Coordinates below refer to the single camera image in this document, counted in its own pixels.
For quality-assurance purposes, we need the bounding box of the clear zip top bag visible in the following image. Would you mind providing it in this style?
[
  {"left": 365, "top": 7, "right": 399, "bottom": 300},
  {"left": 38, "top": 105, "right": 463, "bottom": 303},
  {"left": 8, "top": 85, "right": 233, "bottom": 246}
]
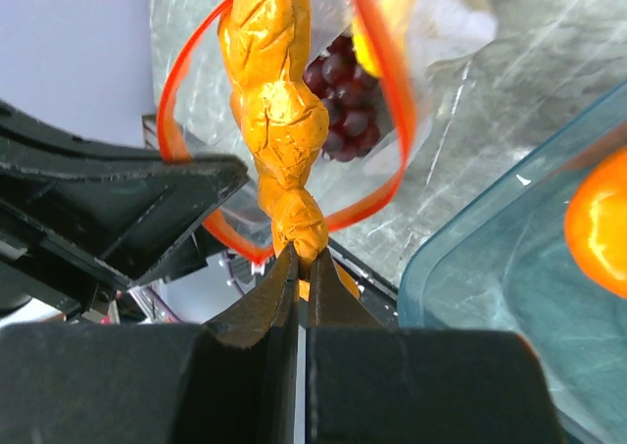
[{"left": 157, "top": 0, "right": 498, "bottom": 265}]

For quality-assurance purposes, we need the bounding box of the smooth orange persimmon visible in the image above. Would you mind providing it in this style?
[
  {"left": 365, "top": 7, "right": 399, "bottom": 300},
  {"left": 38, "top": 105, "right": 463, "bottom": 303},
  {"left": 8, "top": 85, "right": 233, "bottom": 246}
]
[{"left": 564, "top": 147, "right": 626, "bottom": 299}]

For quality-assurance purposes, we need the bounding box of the dark red grape bunch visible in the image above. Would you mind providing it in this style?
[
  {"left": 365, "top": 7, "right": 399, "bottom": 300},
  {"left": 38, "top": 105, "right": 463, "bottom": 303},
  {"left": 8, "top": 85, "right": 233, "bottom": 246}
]
[{"left": 304, "top": 34, "right": 381, "bottom": 163}]

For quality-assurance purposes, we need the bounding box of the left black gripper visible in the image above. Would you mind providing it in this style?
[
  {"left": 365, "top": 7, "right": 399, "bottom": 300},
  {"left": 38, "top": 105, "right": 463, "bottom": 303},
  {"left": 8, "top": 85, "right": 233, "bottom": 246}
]
[{"left": 1, "top": 103, "right": 247, "bottom": 322}]

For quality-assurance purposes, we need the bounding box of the orange dried fruit piece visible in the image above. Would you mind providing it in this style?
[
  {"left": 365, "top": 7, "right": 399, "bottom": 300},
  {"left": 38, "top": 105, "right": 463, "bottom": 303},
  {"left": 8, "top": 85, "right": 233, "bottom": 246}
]
[{"left": 217, "top": 0, "right": 362, "bottom": 298}]

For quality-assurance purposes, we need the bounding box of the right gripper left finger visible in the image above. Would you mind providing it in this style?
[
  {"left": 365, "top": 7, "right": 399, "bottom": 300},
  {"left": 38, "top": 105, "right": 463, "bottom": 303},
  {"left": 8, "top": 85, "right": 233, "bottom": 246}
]
[{"left": 1, "top": 247, "right": 299, "bottom": 443}]

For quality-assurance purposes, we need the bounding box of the teal plastic food tray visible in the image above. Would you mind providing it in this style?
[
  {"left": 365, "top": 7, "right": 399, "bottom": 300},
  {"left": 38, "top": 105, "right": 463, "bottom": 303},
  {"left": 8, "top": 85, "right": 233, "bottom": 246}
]
[{"left": 398, "top": 85, "right": 626, "bottom": 443}]

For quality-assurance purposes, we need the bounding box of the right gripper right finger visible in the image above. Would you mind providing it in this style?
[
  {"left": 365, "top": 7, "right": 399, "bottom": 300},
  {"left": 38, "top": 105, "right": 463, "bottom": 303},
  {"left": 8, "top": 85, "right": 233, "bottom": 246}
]
[{"left": 305, "top": 251, "right": 563, "bottom": 443}]

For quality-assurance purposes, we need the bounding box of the yellow pear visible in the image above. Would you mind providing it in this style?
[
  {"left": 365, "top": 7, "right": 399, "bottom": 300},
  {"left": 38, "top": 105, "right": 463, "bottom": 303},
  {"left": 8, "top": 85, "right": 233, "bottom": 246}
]
[{"left": 351, "top": 0, "right": 416, "bottom": 78}]

